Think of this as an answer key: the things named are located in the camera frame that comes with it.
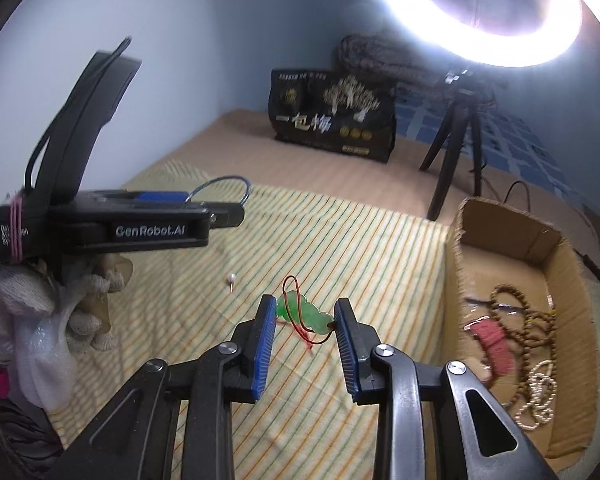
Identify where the tan bed mat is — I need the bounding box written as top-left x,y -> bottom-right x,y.
122,107 -> 598,241

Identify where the watch with brown strap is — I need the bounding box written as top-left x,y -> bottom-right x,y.
462,297 -> 518,386

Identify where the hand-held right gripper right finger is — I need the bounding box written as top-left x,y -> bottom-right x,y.
332,298 -> 561,480

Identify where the black tripod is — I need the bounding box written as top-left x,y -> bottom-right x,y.
420,67 -> 501,221

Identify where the pink rubber band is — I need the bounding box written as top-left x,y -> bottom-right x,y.
9,194 -> 27,262

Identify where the person's left hand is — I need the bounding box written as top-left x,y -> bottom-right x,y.
0,254 -> 133,361

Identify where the blue patterned bed sheet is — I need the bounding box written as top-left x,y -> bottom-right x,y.
395,92 -> 576,201

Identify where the black power cable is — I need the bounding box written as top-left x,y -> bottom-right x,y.
500,180 -> 600,283

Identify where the striped yellow cloth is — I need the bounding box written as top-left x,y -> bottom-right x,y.
45,160 -> 600,480

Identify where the brown wooden bead necklace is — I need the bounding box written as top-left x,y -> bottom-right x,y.
487,284 -> 536,331

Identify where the white pearl necklace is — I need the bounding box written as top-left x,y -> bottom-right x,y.
515,360 -> 558,431

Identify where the green jade pendant red cord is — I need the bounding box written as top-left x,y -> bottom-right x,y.
275,275 -> 338,351

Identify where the cardboard box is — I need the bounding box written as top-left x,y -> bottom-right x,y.
445,197 -> 600,461

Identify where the white ring light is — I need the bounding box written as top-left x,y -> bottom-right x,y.
377,0 -> 600,68

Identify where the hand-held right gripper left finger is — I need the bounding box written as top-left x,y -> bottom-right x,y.
45,294 -> 278,480

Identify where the folded floral quilt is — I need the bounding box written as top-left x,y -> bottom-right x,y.
337,34 -> 461,91

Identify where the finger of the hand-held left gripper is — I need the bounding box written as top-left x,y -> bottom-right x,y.
200,201 -> 246,229
82,189 -> 201,207

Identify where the dark striped cloth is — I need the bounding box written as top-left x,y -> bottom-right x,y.
0,395 -> 66,480

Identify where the wooden bead strand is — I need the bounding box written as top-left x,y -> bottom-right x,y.
517,305 -> 558,411

